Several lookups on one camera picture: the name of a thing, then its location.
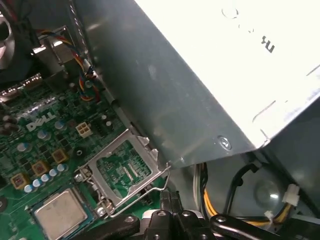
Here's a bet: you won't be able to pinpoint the CPU socket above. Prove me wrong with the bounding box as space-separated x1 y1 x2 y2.
27 184 98 240

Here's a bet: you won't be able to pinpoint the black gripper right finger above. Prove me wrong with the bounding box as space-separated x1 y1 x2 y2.
170 191 286 240

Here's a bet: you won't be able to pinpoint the red twisted wire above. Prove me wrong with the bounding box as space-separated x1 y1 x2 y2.
34 27 103 103

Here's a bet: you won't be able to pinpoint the black open PC case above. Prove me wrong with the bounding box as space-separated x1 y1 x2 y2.
0 0 320 227

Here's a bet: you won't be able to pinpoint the green motherboard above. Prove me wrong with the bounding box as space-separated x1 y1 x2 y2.
0 72 176 240

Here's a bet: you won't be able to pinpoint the yellow black power wires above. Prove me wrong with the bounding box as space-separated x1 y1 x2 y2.
193 161 301 227

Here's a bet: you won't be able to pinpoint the white four pin connector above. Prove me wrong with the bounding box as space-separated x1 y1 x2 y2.
75 121 92 139

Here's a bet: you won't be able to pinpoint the grey power supply unit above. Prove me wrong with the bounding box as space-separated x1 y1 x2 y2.
73 0 320 216

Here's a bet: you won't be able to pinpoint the small white wire plug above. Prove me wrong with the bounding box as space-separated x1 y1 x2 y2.
281 184 300 206

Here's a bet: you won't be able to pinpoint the silver topped CPU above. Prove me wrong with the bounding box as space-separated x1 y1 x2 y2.
33 189 89 240

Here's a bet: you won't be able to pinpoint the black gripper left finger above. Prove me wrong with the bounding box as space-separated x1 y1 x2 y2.
92 191 173 240

